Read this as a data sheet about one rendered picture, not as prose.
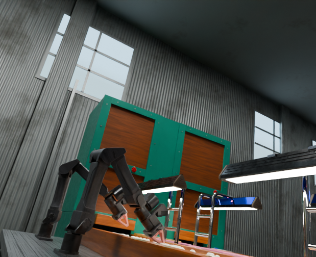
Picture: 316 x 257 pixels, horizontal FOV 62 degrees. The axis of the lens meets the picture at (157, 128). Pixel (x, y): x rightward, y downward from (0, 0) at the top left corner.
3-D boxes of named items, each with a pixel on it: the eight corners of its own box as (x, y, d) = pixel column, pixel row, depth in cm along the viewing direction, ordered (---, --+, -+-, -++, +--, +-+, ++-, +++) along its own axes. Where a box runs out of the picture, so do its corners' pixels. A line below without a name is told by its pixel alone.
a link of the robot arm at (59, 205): (59, 223, 149) (73, 167, 161) (55, 223, 143) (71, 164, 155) (48, 221, 149) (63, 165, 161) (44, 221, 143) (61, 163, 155)
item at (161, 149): (72, 211, 183) (105, 94, 218) (61, 211, 230) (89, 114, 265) (224, 240, 234) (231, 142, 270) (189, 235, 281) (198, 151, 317)
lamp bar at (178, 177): (174, 185, 137) (176, 172, 140) (129, 192, 190) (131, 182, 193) (187, 189, 140) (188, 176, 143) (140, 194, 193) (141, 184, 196)
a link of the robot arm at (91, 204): (81, 231, 102) (105, 152, 115) (91, 233, 97) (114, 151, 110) (67, 228, 98) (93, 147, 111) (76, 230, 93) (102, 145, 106)
